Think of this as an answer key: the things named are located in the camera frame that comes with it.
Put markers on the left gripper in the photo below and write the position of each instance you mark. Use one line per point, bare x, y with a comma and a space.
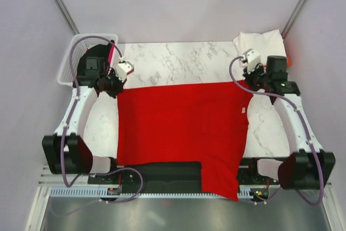
120, 84

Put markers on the pink t-shirt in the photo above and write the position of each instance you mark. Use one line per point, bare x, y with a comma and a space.
111, 52

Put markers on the white plastic basket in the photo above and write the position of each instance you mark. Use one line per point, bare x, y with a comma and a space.
64, 76

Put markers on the white slotted cable duct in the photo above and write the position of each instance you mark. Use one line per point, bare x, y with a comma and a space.
135, 193

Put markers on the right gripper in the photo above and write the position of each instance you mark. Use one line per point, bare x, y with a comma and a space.
248, 76

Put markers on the black t-shirt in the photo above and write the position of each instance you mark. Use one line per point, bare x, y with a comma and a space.
89, 52

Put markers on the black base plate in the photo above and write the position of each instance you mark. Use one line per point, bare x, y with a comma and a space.
182, 178

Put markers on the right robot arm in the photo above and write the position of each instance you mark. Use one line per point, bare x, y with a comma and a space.
308, 166

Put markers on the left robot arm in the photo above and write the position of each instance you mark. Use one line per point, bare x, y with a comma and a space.
65, 150

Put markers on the folded white t-shirt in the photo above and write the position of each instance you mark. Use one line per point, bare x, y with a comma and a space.
267, 44

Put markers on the aluminium rail frame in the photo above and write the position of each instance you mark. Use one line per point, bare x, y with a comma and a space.
78, 208

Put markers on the red t-shirt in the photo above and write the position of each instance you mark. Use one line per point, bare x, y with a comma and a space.
205, 123

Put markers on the folded orange t-shirt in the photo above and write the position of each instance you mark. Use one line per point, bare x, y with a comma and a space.
288, 61

